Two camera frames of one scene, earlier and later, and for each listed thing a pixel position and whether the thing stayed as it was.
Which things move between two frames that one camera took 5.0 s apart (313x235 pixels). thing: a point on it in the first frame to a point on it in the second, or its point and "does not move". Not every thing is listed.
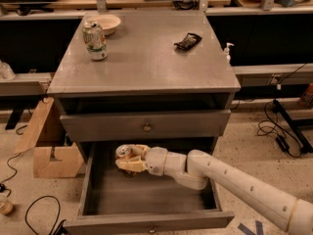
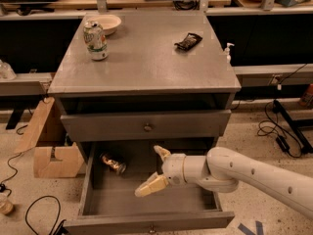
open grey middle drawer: [114, 204] does not move
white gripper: [156, 161] to [173, 168]
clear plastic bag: [6, 72] does not move
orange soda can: [127, 151] to [113, 164]
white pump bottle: [227, 53] does not move
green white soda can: [95, 40] does not move
